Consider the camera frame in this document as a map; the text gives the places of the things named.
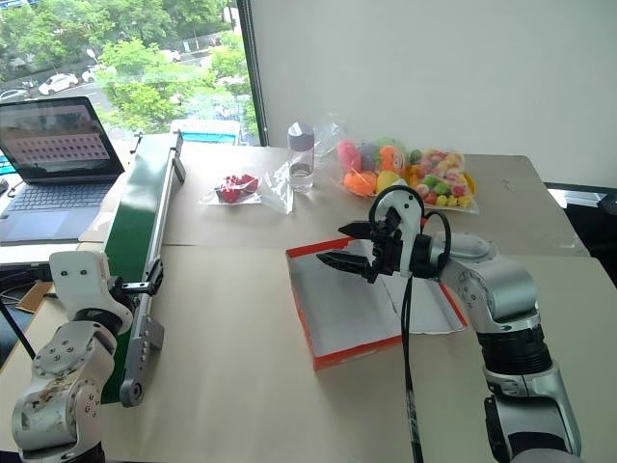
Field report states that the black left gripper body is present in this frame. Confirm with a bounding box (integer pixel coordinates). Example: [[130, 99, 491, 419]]
[[107, 274, 134, 310]]

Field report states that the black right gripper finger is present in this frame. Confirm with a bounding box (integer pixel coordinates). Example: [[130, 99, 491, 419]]
[[337, 221, 383, 240], [315, 251, 374, 281]]

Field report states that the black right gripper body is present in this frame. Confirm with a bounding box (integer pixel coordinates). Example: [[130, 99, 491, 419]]
[[364, 206, 405, 286]]

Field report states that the orange-edged cardboard tray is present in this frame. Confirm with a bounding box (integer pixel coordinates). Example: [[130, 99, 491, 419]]
[[284, 235, 469, 372]]

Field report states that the green conveyor belt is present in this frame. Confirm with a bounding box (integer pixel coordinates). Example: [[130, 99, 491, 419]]
[[98, 128, 188, 409]]

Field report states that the bag of colourful plush toys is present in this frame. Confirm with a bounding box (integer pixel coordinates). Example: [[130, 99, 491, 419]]
[[313, 112, 426, 200]]

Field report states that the clear bottle purple cap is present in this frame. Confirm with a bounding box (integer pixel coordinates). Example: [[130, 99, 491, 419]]
[[286, 121, 317, 194]]

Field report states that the empty clear plastic bag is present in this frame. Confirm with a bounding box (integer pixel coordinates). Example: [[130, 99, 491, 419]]
[[259, 160, 297, 216]]

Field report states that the bag of colourful small balls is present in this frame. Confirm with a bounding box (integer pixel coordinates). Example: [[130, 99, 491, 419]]
[[403, 148, 481, 215]]

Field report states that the bag of red toys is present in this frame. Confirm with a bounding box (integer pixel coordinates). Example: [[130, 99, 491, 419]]
[[199, 172, 264, 207]]

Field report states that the open blue-grey laptop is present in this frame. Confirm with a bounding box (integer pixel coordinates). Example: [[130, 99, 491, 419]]
[[0, 95, 128, 243]]

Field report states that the white parked car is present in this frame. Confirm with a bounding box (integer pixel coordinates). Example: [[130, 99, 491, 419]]
[[38, 72, 79, 96]]

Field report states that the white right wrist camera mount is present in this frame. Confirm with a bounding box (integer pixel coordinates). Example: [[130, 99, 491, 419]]
[[369, 184, 426, 278]]

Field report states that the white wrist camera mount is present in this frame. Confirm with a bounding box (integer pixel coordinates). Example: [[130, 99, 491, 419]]
[[48, 250, 113, 315], [369, 184, 426, 278]]

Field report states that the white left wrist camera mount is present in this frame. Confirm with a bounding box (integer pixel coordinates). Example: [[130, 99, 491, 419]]
[[48, 250, 113, 315]]

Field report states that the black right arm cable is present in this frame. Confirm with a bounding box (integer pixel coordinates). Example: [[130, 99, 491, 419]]
[[398, 208, 454, 463]]

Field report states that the thin black cable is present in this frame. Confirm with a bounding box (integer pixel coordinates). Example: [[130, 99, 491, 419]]
[[0, 297, 36, 361]]

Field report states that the dark window frame post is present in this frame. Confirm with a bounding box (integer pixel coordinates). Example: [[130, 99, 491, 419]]
[[235, 0, 270, 147]]

